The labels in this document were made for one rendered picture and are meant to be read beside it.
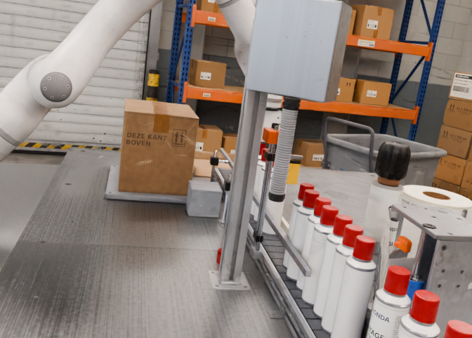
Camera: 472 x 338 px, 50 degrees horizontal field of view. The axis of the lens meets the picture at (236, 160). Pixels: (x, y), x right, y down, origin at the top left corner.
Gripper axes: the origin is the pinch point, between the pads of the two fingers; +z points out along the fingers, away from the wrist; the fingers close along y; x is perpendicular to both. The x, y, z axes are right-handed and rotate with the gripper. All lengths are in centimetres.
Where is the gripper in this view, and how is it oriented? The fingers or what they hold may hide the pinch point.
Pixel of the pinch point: (259, 156)
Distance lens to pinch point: 157.7
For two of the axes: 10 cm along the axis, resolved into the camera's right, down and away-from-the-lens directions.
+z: -1.4, 9.6, 2.3
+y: 9.7, 0.9, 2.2
